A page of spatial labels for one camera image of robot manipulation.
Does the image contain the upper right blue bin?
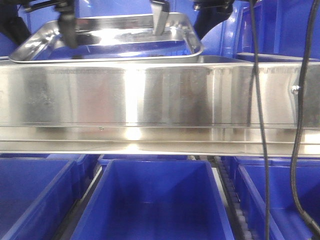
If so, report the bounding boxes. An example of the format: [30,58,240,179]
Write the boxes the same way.
[236,0,320,59]

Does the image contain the upper left blue bin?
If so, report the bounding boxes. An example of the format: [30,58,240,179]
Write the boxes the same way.
[0,0,242,58]

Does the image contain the black hanging cable outer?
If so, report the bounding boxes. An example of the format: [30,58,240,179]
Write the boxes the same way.
[290,0,320,238]

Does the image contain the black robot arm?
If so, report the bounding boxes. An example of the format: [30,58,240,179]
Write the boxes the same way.
[56,0,234,49]

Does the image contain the lower middle blue bin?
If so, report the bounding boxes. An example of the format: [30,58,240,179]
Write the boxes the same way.
[71,159,234,240]

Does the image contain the rail screw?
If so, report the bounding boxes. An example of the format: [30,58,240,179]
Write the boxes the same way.
[291,85,300,95]

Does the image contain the lower left blue bin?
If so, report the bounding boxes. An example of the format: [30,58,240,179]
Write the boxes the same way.
[0,157,83,240]

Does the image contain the black hanging cable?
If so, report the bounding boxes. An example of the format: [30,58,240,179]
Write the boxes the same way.
[248,0,272,240]
[290,0,320,238]

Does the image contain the silver gripper finger view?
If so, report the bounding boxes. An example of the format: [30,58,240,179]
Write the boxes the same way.
[149,0,170,35]

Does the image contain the roller track rail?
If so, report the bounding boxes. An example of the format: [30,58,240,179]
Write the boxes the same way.
[207,155,254,240]

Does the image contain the lower right blue bin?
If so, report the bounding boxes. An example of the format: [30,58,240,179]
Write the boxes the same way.
[229,156,320,240]

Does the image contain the small silver tray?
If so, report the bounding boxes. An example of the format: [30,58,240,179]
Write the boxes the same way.
[9,12,204,64]

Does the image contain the stainless steel shelf front rail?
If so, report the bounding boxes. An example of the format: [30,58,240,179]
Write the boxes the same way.
[0,61,320,158]

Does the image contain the black gripper finger view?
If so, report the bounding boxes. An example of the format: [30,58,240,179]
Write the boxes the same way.
[55,0,78,49]

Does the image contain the black hanging cable inner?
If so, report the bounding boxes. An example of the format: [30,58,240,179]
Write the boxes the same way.
[248,0,272,240]

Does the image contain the blue bin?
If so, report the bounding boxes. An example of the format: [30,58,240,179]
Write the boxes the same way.
[0,0,242,58]
[71,159,234,240]
[236,0,320,59]
[0,157,83,240]
[229,156,320,240]

